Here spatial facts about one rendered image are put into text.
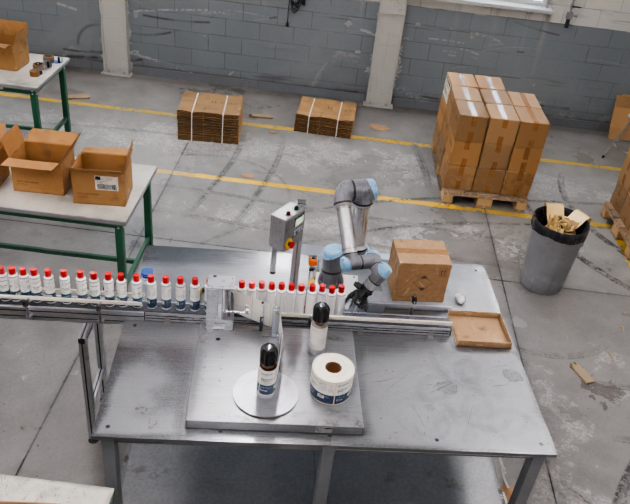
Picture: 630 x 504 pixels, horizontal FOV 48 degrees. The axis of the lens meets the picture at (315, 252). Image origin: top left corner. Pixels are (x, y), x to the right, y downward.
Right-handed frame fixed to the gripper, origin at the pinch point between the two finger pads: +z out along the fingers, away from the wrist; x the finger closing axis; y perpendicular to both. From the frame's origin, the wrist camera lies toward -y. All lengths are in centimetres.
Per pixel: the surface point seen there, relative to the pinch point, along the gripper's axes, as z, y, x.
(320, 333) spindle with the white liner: -0.4, 32.7, -18.7
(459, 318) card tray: -25, -10, 63
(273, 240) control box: -14, -2, -56
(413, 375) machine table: -8, 38, 34
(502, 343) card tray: -36, 13, 77
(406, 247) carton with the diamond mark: -34, -35, 21
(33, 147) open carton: 99, -152, -181
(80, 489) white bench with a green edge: 69, 111, -93
